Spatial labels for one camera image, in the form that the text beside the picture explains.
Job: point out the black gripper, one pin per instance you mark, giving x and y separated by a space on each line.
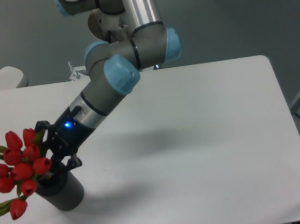
63 139

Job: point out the red tulip bouquet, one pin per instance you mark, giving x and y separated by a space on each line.
24 163

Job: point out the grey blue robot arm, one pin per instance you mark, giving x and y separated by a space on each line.
114 70

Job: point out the dark grey ribbed vase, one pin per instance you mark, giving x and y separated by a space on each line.
62 190

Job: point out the white chair armrest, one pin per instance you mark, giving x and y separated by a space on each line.
11 78

